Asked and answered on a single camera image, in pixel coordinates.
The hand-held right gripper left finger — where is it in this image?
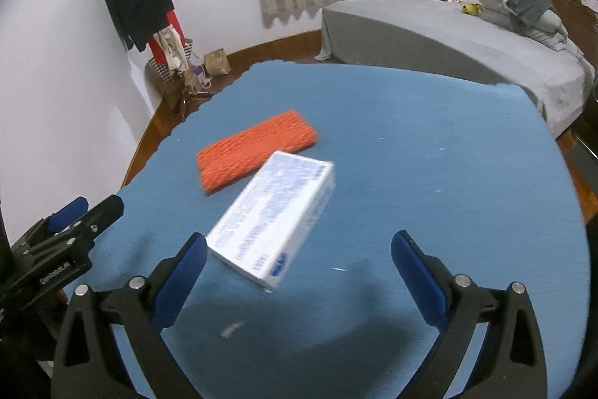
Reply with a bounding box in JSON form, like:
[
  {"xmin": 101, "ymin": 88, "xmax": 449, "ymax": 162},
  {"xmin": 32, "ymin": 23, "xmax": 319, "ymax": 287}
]
[{"xmin": 50, "ymin": 232, "xmax": 209, "ymax": 399}]

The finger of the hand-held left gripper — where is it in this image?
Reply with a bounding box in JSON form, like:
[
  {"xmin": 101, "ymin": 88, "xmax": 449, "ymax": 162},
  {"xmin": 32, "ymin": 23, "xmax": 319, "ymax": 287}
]
[
  {"xmin": 70, "ymin": 194, "xmax": 126, "ymax": 241},
  {"xmin": 44, "ymin": 196, "xmax": 90, "ymax": 236}
]

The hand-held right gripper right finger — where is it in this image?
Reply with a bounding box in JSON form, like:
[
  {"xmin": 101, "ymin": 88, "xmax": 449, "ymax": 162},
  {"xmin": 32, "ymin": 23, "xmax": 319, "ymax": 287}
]
[{"xmin": 391, "ymin": 231, "xmax": 548, "ymax": 399}]

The white blue printed box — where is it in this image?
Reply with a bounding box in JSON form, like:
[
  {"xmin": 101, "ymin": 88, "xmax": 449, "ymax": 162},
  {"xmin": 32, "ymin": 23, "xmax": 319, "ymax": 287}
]
[{"xmin": 206, "ymin": 150, "xmax": 336, "ymax": 292}]

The blue tablecloth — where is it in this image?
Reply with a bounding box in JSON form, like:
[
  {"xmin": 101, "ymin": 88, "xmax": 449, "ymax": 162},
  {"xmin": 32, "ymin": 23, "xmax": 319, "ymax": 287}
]
[{"xmin": 61, "ymin": 60, "xmax": 589, "ymax": 399}]

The orange foam net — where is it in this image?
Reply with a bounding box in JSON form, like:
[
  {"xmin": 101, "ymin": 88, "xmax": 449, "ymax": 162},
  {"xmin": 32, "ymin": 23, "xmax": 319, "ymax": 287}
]
[{"xmin": 196, "ymin": 109, "xmax": 319, "ymax": 195}]

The black white striped bag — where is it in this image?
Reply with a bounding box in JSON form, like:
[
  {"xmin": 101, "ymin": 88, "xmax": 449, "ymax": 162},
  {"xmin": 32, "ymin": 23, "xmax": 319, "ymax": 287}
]
[{"xmin": 148, "ymin": 39, "xmax": 194, "ymax": 84}]

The beige cloth bag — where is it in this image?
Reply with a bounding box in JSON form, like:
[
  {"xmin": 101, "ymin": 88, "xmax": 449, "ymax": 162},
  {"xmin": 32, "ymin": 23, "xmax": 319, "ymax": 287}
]
[{"xmin": 156, "ymin": 27, "xmax": 190, "ymax": 73}]

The brown paper bag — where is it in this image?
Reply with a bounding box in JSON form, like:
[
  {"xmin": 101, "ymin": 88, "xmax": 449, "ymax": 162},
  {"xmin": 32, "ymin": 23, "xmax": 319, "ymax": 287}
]
[{"xmin": 204, "ymin": 48, "xmax": 231, "ymax": 76}]

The red bag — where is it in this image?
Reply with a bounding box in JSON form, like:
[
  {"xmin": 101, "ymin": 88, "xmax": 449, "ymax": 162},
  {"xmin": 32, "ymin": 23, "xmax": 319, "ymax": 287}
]
[{"xmin": 148, "ymin": 9, "xmax": 184, "ymax": 65}]

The black metal chair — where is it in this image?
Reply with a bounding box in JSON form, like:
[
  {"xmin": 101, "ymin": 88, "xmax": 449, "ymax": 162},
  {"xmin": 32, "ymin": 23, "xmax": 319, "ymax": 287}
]
[{"xmin": 572, "ymin": 76, "xmax": 598, "ymax": 175}]

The grey bed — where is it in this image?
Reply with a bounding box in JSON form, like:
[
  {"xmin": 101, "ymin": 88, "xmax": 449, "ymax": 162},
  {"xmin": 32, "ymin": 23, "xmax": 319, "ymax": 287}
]
[{"xmin": 315, "ymin": 0, "xmax": 596, "ymax": 138}]

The grey crumpled blanket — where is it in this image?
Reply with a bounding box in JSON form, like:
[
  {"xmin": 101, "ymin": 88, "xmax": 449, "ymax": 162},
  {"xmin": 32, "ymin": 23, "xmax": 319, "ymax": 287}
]
[{"xmin": 528, "ymin": 24, "xmax": 585, "ymax": 54}]

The light grey pillow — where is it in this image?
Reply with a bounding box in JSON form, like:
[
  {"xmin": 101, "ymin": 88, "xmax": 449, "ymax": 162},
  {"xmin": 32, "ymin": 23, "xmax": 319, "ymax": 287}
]
[{"xmin": 474, "ymin": 0, "xmax": 564, "ymax": 44}]

